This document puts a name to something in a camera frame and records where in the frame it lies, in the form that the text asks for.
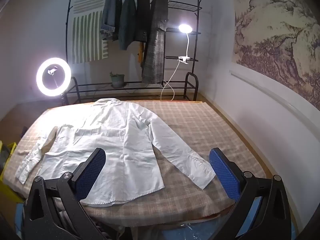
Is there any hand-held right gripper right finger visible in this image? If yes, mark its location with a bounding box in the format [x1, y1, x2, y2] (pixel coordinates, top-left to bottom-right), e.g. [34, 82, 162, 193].
[209, 147, 293, 240]

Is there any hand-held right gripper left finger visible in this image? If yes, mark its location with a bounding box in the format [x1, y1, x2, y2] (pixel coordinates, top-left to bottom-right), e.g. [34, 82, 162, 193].
[24, 147, 133, 240]

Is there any white long-sleeved shirt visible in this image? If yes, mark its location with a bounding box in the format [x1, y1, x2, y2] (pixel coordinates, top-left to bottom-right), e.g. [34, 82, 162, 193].
[14, 98, 217, 207]

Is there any black metal clothes rack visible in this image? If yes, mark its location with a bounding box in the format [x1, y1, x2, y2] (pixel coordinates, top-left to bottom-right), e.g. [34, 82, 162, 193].
[65, 0, 202, 105]

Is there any beige plaid blanket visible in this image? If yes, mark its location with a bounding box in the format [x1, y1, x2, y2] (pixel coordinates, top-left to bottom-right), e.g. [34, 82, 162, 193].
[0, 100, 267, 220]

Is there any small potted plant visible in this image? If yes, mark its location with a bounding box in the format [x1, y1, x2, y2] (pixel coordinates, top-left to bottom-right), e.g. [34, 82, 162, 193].
[109, 71, 125, 88]

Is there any orange hanging cloth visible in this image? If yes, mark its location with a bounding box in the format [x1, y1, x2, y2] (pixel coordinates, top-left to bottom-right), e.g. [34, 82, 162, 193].
[137, 42, 145, 67]

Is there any grey plaid coat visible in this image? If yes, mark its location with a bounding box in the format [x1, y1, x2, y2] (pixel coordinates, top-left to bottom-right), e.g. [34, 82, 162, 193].
[141, 0, 168, 84]

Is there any white clip lamp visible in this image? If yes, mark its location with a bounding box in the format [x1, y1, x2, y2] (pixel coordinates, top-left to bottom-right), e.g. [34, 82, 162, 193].
[177, 24, 193, 65]

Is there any dark teal blazer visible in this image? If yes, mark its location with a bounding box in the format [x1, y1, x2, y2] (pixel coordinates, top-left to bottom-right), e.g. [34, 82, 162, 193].
[118, 0, 137, 50]

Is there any blue denim jacket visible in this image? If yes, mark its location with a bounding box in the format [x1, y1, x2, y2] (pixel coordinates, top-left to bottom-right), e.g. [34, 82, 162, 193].
[100, 0, 123, 40]

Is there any black jacket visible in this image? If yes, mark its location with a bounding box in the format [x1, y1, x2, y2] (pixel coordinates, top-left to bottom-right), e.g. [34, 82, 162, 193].
[135, 0, 152, 43]

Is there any white lamp cable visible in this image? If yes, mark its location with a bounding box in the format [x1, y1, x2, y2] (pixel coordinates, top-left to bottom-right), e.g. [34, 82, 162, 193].
[160, 60, 181, 101]

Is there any ring light on stand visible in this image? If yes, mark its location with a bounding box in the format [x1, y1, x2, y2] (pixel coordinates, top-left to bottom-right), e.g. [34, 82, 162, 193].
[36, 57, 78, 106]

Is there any green striped wall hanging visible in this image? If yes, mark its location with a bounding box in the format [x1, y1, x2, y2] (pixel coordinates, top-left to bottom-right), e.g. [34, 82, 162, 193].
[71, 0, 112, 64]

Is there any landscape painting wall mural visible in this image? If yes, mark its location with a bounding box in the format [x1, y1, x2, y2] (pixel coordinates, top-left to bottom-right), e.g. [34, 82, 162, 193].
[232, 0, 320, 105]

